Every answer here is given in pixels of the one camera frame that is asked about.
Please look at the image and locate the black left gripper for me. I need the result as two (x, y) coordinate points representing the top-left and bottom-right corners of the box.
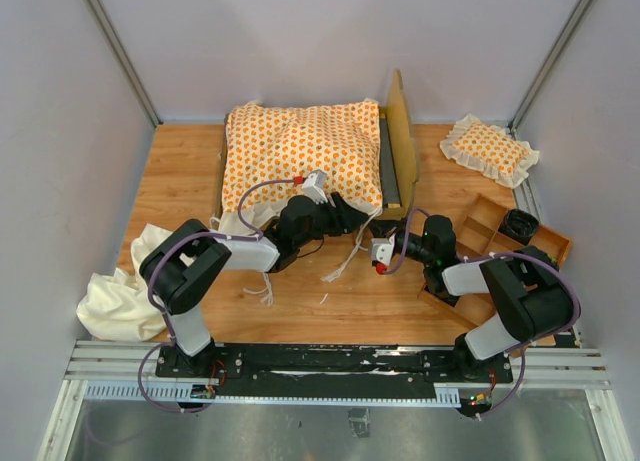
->
(296, 192), (370, 249)

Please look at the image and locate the dark rolled sock upper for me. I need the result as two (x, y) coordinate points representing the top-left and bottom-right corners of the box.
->
(498, 209), (540, 245)

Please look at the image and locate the cream cloth pile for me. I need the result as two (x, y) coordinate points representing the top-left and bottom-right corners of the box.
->
(76, 224), (171, 342)

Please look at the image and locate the duck print bed cover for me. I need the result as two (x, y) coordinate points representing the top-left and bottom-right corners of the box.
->
(210, 99), (386, 307)

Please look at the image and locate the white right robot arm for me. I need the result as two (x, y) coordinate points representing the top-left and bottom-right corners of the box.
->
(371, 215), (581, 381)

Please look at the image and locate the wooden pet bed frame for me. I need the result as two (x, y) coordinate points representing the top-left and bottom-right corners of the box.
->
(215, 71), (419, 233)

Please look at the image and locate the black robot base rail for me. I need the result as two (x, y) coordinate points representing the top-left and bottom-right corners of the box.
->
(70, 341), (611, 407)

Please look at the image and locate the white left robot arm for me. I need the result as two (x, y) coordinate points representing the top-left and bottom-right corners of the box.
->
(138, 193), (369, 377)

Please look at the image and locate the wooden compartment organizer box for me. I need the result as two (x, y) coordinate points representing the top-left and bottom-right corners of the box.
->
(418, 191), (574, 328)

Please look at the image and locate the duck print small pillow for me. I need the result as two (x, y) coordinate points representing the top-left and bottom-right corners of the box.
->
(439, 114), (539, 189)

